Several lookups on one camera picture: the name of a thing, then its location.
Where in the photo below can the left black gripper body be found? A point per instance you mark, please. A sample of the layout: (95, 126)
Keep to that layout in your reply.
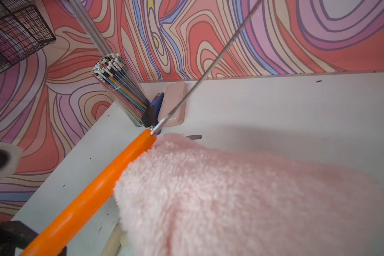
(14, 235)

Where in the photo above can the orange handled sickle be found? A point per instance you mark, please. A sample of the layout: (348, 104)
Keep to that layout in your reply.
(66, 225)

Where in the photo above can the wooden handled sickle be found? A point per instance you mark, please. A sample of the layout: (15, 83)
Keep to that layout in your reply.
(194, 137)
(113, 243)

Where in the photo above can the pink terry rag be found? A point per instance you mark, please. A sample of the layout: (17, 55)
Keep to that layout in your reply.
(183, 199)

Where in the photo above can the blue black stapler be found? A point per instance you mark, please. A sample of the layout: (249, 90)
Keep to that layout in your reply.
(150, 116)

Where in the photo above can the pencil cup on table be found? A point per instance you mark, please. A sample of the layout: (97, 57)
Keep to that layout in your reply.
(116, 77)

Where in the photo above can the pink eraser block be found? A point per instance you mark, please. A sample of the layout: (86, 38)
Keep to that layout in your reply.
(174, 93)

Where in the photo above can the left wire basket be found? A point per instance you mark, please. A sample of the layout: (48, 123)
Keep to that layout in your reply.
(23, 32)

